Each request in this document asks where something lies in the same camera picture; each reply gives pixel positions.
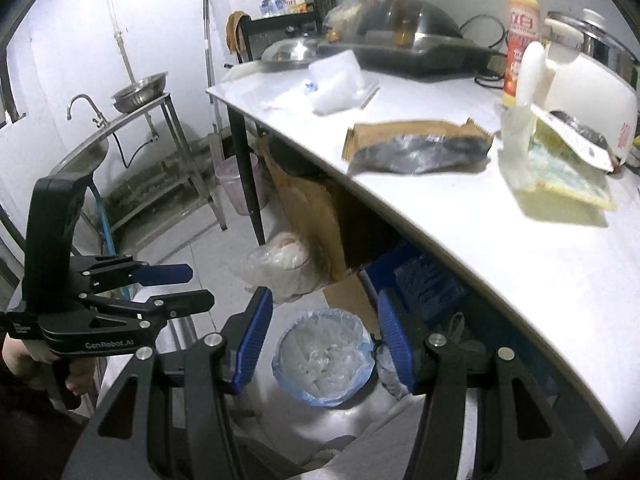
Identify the bagged white rice cooker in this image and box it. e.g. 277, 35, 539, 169
238, 231, 329, 304

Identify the steel wok lid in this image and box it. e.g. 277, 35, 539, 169
260, 37, 322, 67

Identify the brown paper bag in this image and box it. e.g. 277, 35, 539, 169
342, 119, 494, 176

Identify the blue drain hose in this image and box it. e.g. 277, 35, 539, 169
86, 181, 132, 302

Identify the blue-lined trash bin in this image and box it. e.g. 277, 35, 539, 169
271, 309, 375, 408

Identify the faucet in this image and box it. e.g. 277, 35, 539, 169
67, 93, 109, 129

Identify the black shelf rack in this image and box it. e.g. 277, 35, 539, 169
238, 11, 322, 62

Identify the stainless steel sink stand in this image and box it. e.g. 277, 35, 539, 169
46, 91, 229, 256

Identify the yellow food tray package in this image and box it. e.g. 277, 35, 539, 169
498, 105, 616, 210

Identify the black power cable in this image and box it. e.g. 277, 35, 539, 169
458, 13, 509, 91

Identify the person's left hand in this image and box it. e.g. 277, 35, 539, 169
1, 336, 96, 396

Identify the yellow cloth on rack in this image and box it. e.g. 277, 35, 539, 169
226, 11, 250, 56

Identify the white electric cooking pot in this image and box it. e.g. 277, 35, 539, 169
515, 9, 639, 164

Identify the pink trash bucket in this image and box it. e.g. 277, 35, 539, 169
215, 153, 268, 216

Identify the steel colander bowl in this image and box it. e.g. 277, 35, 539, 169
112, 72, 168, 114

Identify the black wok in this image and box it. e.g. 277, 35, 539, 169
357, 0, 462, 38

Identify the blue cardboard box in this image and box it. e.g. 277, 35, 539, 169
360, 244, 470, 326

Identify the brown cardboard sheet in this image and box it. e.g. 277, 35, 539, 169
257, 134, 349, 282

